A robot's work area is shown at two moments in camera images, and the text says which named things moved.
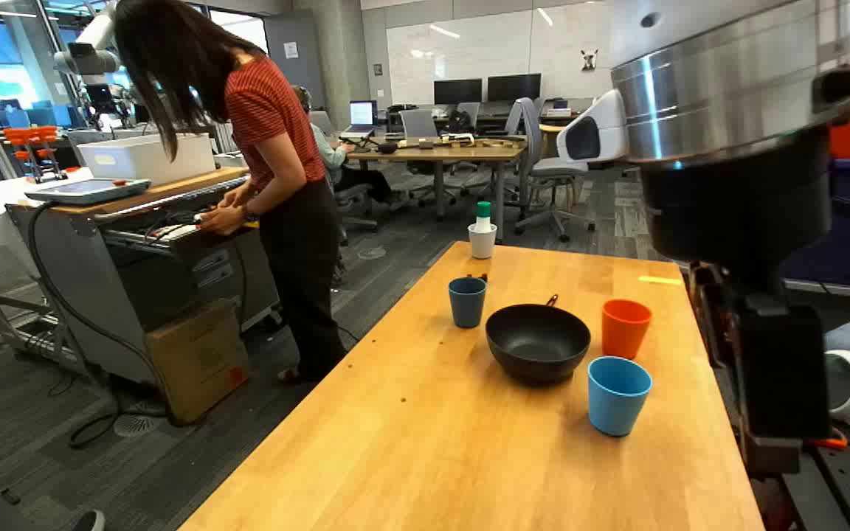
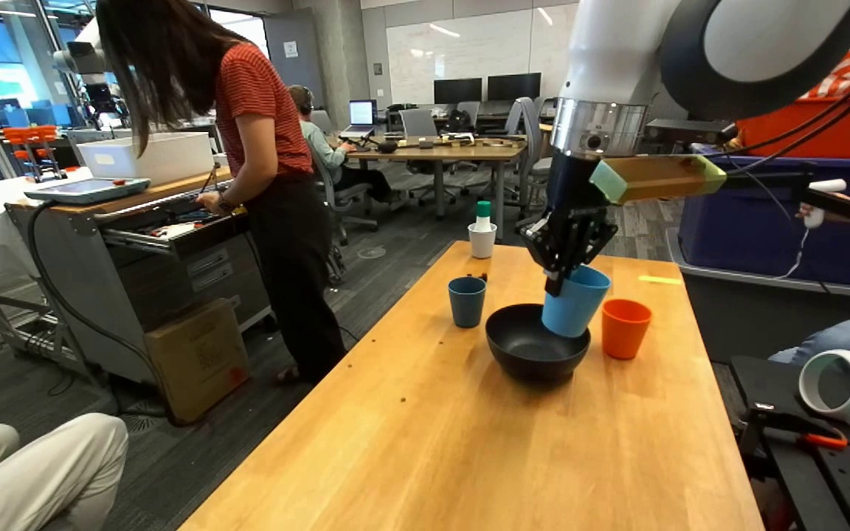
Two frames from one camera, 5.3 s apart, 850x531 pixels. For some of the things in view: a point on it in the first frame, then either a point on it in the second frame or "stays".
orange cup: (623, 325) stays
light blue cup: (619, 390) to (578, 305)
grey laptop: (86, 191) stays
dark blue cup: (468, 299) stays
